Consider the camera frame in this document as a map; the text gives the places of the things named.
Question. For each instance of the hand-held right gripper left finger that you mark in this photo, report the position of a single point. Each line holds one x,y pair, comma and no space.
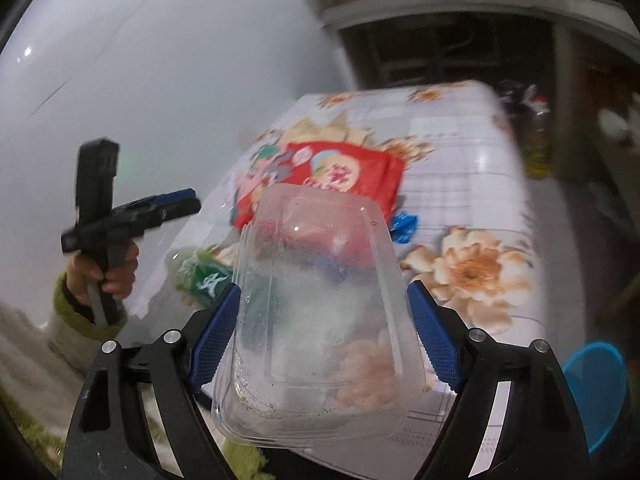
215,340

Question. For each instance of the floral tablecloth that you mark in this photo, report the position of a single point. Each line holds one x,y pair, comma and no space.
475,160

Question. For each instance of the red snack packet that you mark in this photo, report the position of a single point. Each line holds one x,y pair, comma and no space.
350,170

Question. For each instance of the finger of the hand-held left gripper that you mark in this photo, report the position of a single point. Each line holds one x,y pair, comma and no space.
175,210
172,197

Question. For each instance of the concrete kitchen counter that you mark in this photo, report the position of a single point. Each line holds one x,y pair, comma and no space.
450,5

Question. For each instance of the green snack packet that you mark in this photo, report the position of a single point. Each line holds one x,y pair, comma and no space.
205,280

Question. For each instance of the person's left hand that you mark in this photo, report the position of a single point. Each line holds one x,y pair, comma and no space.
122,272

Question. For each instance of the person's left forearm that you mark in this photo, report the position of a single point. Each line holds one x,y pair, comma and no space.
70,325

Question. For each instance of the clear plastic food container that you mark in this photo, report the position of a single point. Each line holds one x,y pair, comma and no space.
320,320

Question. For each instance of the blue crumpled wrapper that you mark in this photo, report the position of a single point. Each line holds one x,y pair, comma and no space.
402,227

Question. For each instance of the blue plastic bin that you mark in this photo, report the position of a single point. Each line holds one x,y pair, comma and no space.
595,390

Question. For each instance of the cooking oil bottle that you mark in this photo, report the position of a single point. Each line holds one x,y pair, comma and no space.
537,150

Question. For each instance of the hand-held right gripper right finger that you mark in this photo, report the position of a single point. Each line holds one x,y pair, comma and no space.
435,340

